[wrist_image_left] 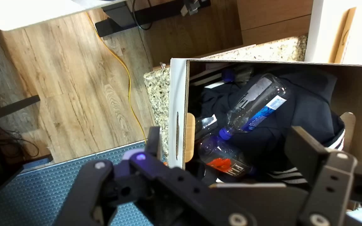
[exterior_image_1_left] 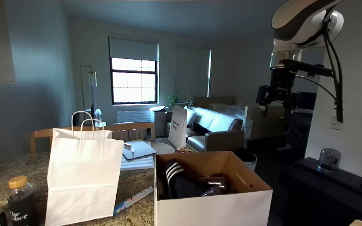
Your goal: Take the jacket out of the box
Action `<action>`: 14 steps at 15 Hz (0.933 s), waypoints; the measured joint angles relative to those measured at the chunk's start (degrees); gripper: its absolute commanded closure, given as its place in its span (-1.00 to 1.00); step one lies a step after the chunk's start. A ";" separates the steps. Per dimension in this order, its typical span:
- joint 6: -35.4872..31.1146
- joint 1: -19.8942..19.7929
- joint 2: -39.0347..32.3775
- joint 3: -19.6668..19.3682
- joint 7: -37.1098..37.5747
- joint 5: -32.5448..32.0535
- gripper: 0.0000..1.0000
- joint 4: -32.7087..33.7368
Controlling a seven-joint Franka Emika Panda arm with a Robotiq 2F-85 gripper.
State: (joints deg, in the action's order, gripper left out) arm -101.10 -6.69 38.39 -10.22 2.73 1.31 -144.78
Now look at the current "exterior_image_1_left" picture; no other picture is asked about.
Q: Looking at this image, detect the colourful marker tube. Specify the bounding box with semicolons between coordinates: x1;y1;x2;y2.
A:
113;186;154;216

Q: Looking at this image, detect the grey sofa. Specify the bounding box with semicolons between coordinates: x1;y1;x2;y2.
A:
165;106;244;153

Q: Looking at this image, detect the black jacket with white stripes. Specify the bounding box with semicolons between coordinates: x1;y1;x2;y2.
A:
163;159;229;199

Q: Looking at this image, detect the white paper bag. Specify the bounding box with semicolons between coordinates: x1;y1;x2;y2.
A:
45;110;125;226

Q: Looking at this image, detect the white waste bin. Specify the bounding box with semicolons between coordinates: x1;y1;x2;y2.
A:
235;148;258;172

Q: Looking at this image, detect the floor lamp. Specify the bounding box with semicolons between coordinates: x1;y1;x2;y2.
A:
80;65;98;111

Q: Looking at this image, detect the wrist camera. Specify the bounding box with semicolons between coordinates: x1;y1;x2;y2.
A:
281;59;334;78

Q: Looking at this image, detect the white gift bag with print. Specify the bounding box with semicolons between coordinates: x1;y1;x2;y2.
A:
168;105;188;149

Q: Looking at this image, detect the grey laptop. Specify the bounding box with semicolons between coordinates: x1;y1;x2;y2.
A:
122;140;158;161

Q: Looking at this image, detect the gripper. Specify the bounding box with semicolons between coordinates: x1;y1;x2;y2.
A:
256;67;299;120

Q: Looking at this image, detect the window with closed blind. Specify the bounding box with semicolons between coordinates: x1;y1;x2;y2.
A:
174;45;212;98

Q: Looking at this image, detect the stack of white papers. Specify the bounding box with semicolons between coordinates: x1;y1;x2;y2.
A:
120;155;155;171

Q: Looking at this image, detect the silver dome button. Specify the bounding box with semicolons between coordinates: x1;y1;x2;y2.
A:
317;148;342;173

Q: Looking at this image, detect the wooden chair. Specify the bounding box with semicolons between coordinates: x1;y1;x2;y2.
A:
103;122;156;142
30;127;74;154

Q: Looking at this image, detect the cardboard box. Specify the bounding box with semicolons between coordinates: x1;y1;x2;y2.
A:
154;151;273;226

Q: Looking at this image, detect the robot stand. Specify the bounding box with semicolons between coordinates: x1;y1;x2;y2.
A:
280;157;362;226

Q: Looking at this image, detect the potted plant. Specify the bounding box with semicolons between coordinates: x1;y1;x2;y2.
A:
165;92;182;108

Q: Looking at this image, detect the white wall heater unit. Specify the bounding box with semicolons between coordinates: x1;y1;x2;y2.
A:
116;110;154;124

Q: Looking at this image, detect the dark bottle with tan lid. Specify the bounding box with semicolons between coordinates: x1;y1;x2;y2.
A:
7;175;37;226

